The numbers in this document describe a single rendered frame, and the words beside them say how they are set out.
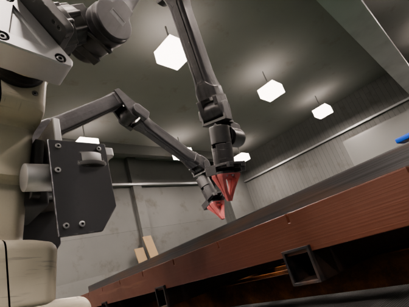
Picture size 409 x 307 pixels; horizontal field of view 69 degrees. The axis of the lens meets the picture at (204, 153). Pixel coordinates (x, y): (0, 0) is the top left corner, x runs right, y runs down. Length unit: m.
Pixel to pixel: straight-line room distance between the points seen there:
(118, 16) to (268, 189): 11.56
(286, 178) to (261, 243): 11.10
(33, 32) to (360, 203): 0.49
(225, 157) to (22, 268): 0.51
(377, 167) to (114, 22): 0.48
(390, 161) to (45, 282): 0.49
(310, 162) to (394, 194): 10.83
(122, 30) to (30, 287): 0.43
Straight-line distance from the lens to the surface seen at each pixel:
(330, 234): 0.45
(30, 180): 0.52
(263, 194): 12.16
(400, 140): 0.57
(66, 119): 0.99
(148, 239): 8.87
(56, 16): 0.50
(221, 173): 0.77
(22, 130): 0.60
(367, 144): 10.58
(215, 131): 0.80
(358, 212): 0.42
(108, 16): 0.59
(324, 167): 11.01
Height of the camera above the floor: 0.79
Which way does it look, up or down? 20 degrees up
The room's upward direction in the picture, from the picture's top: 17 degrees counter-clockwise
